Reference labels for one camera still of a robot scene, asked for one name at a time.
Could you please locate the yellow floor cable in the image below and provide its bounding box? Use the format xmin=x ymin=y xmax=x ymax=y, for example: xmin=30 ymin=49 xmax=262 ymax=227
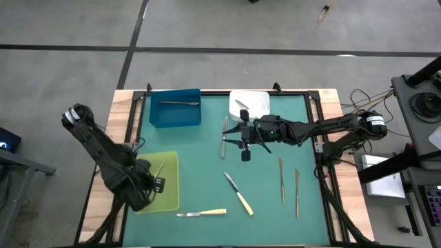
xmin=340 ymin=90 xmax=394 ymax=116

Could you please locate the grey-handled table knife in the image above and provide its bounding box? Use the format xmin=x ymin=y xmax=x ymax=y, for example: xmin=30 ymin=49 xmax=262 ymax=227
xmin=219 ymin=116 xmax=229 ymax=160
xmin=154 ymin=161 xmax=167 ymax=179

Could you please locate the green table mat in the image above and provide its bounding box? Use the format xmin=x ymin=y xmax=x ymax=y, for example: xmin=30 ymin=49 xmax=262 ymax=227
xmin=122 ymin=93 xmax=331 ymax=247

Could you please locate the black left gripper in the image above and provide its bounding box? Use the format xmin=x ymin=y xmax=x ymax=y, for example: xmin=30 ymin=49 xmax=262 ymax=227
xmin=129 ymin=159 xmax=167 ymax=212

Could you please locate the black cart post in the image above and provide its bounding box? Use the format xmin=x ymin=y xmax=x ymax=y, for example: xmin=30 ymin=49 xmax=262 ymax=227
xmin=406 ymin=56 xmax=441 ymax=87

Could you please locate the grey metal table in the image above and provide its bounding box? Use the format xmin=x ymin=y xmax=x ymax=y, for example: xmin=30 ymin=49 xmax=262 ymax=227
xmin=0 ymin=147 xmax=57 ymax=248

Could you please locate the white plastic bin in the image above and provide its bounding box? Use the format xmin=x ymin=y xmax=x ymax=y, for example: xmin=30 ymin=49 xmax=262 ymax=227
xmin=228 ymin=90 xmax=271 ymax=123

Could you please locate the wooden-handled utensil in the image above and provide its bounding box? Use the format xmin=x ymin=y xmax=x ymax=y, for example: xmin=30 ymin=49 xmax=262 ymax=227
xmin=278 ymin=156 xmax=287 ymax=206

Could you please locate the black slanted beam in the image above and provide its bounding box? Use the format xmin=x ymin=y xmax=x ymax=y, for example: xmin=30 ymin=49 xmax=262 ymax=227
xmin=357 ymin=146 xmax=420 ymax=185

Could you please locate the white paper sheet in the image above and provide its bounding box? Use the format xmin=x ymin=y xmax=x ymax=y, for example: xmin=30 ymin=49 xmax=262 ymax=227
xmin=428 ymin=125 xmax=441 ymax=151

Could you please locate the blue plastic bin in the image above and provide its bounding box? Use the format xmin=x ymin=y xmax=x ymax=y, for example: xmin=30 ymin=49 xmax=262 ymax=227
xmin=148 ymin=88 xmax=203 ymax=129

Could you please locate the grey device with cable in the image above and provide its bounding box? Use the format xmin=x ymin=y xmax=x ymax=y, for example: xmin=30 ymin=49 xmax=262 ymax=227
xmin=401 ymin=167 xmax=441 ymax=248

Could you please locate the grey equipment cart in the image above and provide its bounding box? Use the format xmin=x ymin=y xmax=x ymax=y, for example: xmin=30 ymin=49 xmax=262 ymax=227
xmin=391 ymin=74 xmax=441 ymax=170

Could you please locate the black floor cable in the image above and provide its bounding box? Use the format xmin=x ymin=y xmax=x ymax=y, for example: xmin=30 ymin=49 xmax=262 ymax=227
xmin=340 ymin=87 xmax=411 ymax=139

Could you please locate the black aluminium table frame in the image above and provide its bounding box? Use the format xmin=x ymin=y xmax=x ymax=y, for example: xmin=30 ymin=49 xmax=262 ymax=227
xmin=74 ymin=81 xmax=376 ymax=247

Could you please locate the black metal rack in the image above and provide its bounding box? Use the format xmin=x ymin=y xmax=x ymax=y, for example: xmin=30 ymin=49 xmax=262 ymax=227
xmin=422 ymin=185 xmax=441 ymax=218

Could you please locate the white box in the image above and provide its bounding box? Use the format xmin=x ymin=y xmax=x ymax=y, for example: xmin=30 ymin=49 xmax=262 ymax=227
xmin=360 ymin=154 xmax=407 ymax=199

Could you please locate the coiled black cable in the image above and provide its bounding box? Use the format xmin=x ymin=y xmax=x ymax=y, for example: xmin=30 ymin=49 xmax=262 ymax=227
xmin=409 ymin=92 xmax=441 ymax=124

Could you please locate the yellow plastic bin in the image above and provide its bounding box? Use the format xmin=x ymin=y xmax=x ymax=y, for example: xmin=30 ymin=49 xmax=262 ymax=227
xmin=135 ymin=150 xmax=181 ymax=215

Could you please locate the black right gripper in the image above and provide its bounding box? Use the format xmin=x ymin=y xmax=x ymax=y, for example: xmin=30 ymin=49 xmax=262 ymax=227
xmin=222 ymin=109 xmax=280 ymax=162

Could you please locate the dark laptop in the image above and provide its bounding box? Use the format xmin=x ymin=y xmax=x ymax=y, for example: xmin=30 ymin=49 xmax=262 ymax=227
xmin=0 ymin=126 xmax=23 ymax=154

